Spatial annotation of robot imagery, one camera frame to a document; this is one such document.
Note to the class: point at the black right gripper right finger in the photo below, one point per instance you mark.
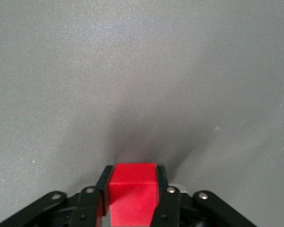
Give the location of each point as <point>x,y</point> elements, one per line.
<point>175,210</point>

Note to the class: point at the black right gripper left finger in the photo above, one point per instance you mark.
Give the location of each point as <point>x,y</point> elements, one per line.
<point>85,208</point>

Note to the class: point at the small red cube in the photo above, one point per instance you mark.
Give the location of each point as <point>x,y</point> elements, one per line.
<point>132,189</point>

